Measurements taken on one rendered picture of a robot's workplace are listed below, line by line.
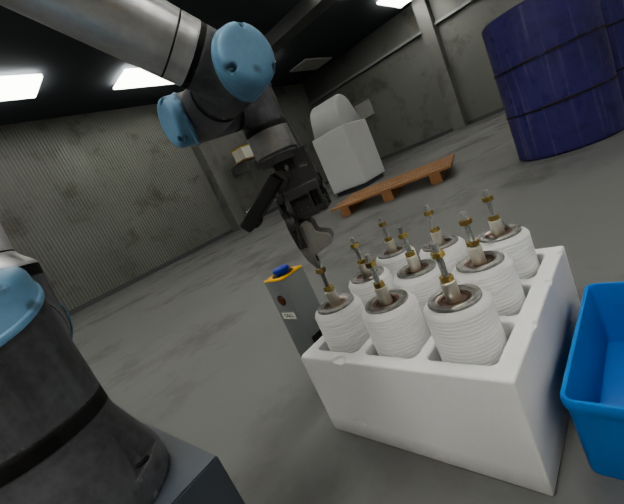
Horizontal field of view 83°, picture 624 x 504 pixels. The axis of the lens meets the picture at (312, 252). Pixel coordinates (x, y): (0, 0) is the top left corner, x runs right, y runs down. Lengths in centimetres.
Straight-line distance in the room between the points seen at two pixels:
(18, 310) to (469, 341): 48
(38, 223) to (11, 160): 107
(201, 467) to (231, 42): 42
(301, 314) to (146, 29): 59
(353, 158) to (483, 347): 477
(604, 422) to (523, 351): 11
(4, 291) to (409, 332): 49
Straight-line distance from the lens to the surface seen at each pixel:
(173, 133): 57
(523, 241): 72
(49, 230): 731
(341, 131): 522
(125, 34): 45
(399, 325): 58
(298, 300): 80
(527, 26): 257
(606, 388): 75
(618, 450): 60
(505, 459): 61
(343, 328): 65
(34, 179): 751
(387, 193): 322
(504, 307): 63
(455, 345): 53
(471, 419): 57
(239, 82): 44
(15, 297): 36
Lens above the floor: 49
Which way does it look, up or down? 12 degrees down
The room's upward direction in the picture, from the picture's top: 24 degrees counter-clockwise
